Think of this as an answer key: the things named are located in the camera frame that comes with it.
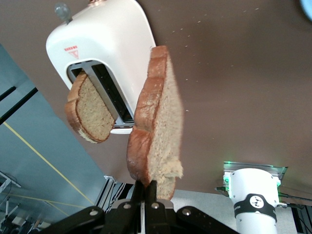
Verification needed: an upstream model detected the black cable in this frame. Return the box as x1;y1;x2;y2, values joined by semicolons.
277;192;312;204

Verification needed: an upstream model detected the brown bread slice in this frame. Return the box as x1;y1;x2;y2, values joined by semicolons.
64;70;117;144

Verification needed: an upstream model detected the bread slice with torn corner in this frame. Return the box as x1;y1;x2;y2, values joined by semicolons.
126;45;184;200

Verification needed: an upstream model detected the blue plate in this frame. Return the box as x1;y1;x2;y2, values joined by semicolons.
301;0;312;21

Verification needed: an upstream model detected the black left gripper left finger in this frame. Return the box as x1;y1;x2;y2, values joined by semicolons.
31;180;145;234

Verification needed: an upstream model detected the aluminium frame post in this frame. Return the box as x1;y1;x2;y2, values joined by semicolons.
94;175;137;213

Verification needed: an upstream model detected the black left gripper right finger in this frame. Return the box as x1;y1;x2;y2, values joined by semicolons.
145;180;241;234

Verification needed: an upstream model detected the white toaster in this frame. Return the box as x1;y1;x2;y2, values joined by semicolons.
45;0;156;135

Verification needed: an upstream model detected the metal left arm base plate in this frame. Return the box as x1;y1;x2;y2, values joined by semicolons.
223;160;288;193

